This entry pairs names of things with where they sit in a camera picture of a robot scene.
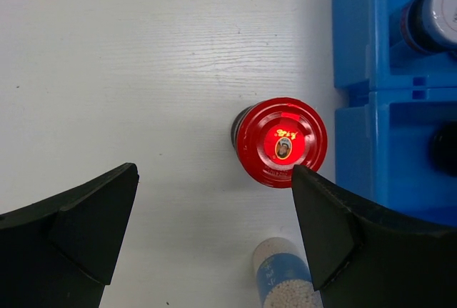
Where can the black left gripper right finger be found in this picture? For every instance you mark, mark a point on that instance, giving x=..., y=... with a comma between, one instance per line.
x=362, y=254

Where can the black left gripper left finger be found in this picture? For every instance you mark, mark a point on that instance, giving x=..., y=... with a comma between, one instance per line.
x=63, y=250

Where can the silver-lid spice bottle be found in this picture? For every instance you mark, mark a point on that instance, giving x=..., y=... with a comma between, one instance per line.
x=282, y=277

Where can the red-lid sauce jar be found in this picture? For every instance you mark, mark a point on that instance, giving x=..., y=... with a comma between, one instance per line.
x=273, y=136
x=442, y=149

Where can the grey-lid dark jar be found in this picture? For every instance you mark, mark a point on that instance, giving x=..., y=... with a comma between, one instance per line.
x=429, y=26

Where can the blue three-compartment plastic bin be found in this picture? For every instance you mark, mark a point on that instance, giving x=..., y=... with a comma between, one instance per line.
x=397, y=98

